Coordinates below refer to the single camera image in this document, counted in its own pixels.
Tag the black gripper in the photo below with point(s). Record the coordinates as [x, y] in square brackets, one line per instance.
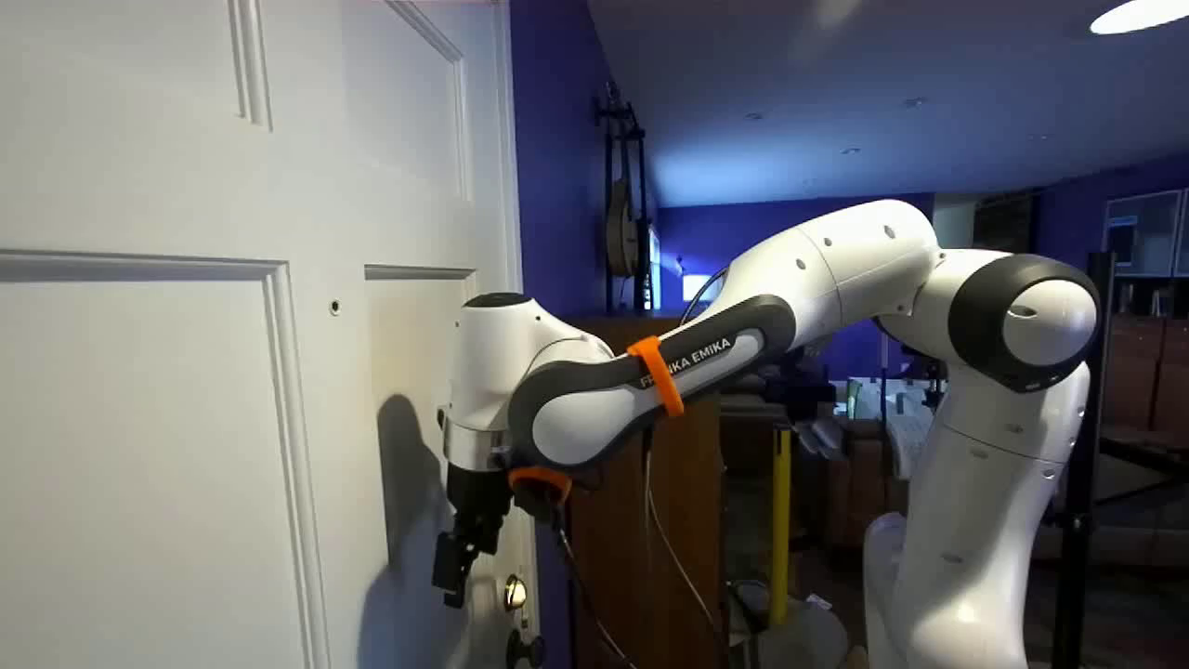
[482, 505]

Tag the black tripod stand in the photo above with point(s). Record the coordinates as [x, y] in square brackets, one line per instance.
[1080, 489]

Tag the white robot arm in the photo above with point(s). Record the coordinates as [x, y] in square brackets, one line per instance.
[540, 401]

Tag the brass door knob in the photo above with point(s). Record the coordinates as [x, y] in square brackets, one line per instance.
[513, 598]

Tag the yellow pole stand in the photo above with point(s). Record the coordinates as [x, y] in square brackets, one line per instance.
[799, 635]

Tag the black wall hanging rack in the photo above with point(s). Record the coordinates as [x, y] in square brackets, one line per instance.
[624, 203]

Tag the ceiling light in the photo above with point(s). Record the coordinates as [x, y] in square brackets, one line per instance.
[1130, 15]

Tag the white panel door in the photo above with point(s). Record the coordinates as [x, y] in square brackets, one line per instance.
[232, 251]

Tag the brown wooden shelf cabinet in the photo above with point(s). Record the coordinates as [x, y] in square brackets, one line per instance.
[648, 541]

